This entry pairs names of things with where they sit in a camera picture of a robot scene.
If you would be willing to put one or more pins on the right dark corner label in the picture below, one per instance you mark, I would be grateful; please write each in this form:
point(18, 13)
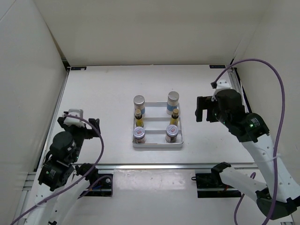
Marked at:
point(217, 66)

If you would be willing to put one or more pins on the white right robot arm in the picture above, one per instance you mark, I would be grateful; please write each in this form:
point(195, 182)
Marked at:
point(279, 195)

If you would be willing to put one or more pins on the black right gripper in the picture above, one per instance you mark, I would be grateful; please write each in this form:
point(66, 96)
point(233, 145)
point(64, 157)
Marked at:
point(205, 103)

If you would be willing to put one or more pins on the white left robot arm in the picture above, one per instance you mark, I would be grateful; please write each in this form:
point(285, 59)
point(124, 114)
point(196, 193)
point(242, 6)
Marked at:
point(60, 183)

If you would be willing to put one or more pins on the dark corner label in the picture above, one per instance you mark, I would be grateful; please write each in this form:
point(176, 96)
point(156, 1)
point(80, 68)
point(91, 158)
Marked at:
point(217, 66)
point(78, 68)

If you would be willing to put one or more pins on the tall blue-label jar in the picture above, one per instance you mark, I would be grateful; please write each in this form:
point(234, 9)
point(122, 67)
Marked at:
point(172, 101)
point(139, 103)

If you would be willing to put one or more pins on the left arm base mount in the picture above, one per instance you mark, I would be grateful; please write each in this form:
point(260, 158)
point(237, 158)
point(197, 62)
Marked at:
point(100, 184)

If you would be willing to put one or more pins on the left dark corner label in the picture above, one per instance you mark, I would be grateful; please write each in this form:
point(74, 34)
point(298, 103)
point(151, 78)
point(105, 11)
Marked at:
point(78, 68)

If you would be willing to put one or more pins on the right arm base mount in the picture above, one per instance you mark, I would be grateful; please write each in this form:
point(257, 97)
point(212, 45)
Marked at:
point(209, 185)

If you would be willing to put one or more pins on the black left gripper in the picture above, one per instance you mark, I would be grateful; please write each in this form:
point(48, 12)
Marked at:
point(88, 134)

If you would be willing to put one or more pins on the small yellow-label bottle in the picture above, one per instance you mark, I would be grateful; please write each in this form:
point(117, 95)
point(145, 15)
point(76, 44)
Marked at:
point(174, 117)
point(138, 118)

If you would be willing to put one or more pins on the aluminium frame rail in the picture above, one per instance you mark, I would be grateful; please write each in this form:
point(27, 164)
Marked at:
point(154, 166)

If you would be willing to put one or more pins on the short spice jar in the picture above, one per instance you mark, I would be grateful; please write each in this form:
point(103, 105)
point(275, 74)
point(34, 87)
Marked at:
point(139, 135)
point(172, 132)

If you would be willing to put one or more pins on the white divided tray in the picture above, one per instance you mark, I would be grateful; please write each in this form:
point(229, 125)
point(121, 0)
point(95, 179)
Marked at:
point(155, 122)

